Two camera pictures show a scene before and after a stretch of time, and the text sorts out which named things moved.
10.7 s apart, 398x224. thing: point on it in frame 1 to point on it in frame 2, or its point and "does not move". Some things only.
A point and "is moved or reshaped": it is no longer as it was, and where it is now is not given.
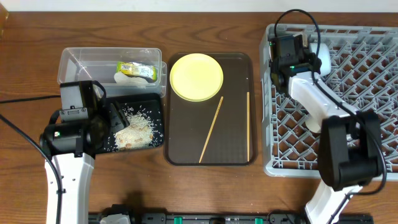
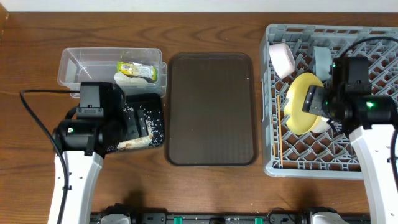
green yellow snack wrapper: [137, 70] does not move
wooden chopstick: [220, 103] to [280, 132]
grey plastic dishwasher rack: [363, 76] does not move
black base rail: [230, 218] does not move
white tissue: [122, 78] does not move
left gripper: [115, 117] to [140, 127]
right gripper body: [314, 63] to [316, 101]
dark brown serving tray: [221, 131] does not move
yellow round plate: [196, 78] to [300, 122]
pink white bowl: [305, 38] is moved or reshaped
